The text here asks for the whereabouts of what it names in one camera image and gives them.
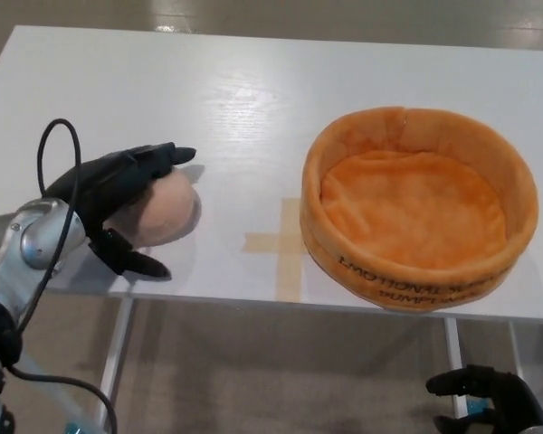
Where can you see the thin white table leg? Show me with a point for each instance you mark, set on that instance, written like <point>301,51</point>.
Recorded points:
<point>513,339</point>

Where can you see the orange plush round plate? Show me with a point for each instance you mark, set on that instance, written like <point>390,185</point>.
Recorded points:
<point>412,212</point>

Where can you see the beige masking tape strip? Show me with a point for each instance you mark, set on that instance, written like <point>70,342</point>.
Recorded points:
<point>289,276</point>
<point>264,242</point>

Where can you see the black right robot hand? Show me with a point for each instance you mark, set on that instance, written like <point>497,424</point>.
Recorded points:
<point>511,389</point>

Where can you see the pink round plush toy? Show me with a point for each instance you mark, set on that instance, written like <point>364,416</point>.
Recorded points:
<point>167,212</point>

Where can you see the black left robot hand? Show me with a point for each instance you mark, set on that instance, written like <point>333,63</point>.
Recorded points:
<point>99,181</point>

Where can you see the white metal table leg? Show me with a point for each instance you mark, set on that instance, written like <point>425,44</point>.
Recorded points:
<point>115,352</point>
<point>454,348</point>

